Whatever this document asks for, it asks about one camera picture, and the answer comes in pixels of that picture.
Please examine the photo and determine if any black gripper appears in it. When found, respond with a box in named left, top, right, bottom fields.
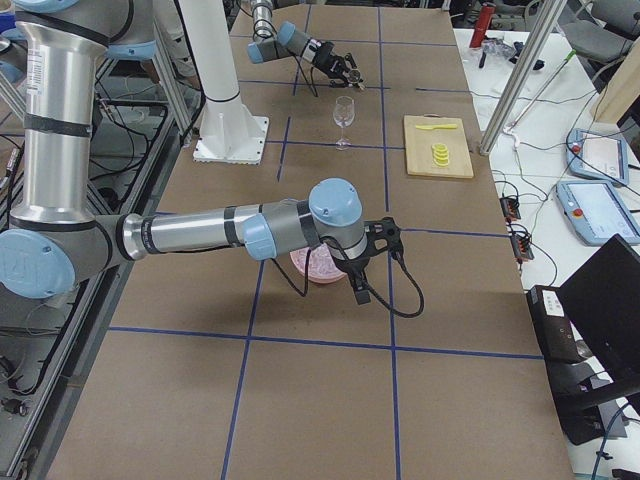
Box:
left=344, top=216, right=403, bottom=305
left=312, top=42, right=365, bottom=90

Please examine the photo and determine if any steel double jigger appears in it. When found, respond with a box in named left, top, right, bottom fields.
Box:
left=347, top=69, right=363, bottom=84

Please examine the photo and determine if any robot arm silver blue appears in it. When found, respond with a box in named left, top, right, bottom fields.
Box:
left=1, top=1, right=404, bottom=304
left=246, top=0, right=364, bottom=89

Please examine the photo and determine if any clear ice cubes pile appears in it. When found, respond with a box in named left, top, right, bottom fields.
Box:
left=295, top=247, right=341, bottom=279

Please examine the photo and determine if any clear wine glass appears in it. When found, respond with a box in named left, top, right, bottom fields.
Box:
left=333, top=96, right=355, bottom=150

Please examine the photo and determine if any pink bowl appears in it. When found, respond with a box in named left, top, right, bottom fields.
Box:
left=289, top=244, right=347, bottom=286

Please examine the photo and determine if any yellow plastic knife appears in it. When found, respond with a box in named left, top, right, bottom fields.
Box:
left=415, top=123, right=458, bottom=131

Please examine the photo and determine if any bamboo cutting board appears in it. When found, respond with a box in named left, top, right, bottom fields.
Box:
left=403, top=115, right=474, bottom=179

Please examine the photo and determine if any clear plastic bag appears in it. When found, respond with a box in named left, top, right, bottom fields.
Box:
left=481, top=37, right=519, bottom=60

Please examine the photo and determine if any red cylinder bottle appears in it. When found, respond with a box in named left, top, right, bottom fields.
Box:
left=469, top=2, right=495, bottom=49

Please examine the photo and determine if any pink white rod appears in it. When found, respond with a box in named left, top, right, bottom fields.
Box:
left=503, top=49, right=576, bottom=135

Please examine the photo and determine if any black monitor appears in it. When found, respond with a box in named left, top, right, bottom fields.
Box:
left=557, top=234, right=639, bottom=380

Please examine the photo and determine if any teach pendant near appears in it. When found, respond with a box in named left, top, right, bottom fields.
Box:
left=555, top=180, right=639, bottom=246

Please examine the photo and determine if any teach pendant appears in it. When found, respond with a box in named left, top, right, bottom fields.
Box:
left=555, top=180, right=639, bottom=246
left=566, top=128, right=629, bottom=186

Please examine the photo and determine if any teach pendant far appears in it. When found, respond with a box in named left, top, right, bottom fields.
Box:
left=566, top=128, right=629, bottom=186

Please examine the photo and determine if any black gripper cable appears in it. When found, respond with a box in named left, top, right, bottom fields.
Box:
left=269, top=239, right=426, bottom=319

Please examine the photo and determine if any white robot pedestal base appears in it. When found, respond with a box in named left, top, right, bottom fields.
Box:
left=177, top=0, right=269, bottom=165

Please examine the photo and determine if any aluminium frame post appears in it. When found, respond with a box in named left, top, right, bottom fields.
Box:
left=479, top=0, right=567, bottom=156

